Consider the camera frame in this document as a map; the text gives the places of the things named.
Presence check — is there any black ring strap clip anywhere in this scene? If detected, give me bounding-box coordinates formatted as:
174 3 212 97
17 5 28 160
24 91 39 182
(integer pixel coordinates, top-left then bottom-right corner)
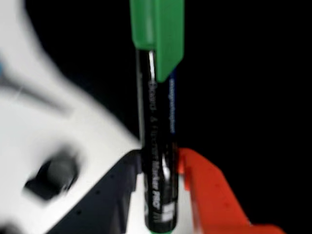
23 145 80 201

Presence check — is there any dark navy gripper finger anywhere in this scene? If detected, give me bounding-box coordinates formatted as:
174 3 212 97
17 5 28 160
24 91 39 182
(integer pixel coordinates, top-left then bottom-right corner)
45 148 143 234

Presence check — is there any green marker pen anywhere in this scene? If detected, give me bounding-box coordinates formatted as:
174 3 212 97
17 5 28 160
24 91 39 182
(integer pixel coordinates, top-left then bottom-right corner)
129 0 185 234

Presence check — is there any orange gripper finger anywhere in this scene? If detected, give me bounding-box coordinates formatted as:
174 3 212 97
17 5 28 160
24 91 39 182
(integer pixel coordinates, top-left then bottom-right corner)
177 147 286 234

